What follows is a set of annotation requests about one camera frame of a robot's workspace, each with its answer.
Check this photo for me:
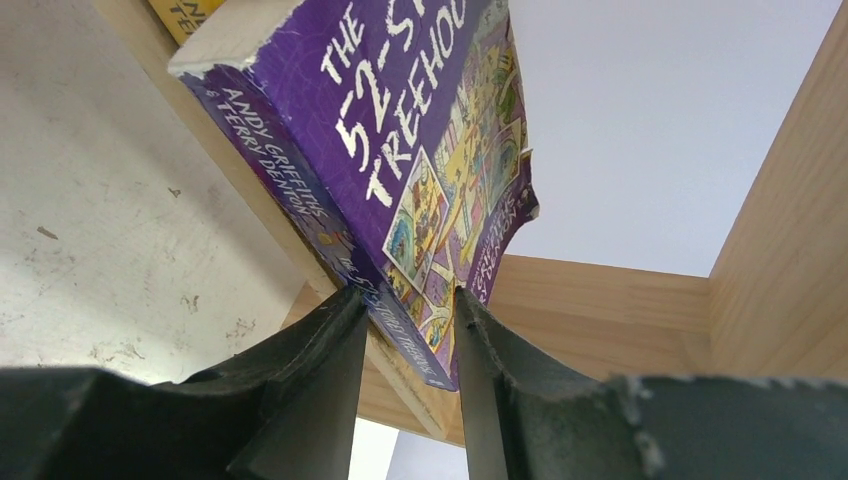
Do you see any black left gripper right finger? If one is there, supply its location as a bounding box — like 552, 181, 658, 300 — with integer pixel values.
454, 288, 847, 479

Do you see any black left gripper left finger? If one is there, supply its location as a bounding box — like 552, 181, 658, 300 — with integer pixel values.
1, 287, 368, 479

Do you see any purple 52-storey treehouse book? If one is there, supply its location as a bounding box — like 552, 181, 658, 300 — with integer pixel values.
168, 1, 538, 391

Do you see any yellow 130-storey treehouse book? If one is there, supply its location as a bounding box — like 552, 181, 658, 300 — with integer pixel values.
148, 0, 224, 45

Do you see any wooden shelf unit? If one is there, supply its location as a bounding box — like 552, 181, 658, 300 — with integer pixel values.
92, 1, 847, 446

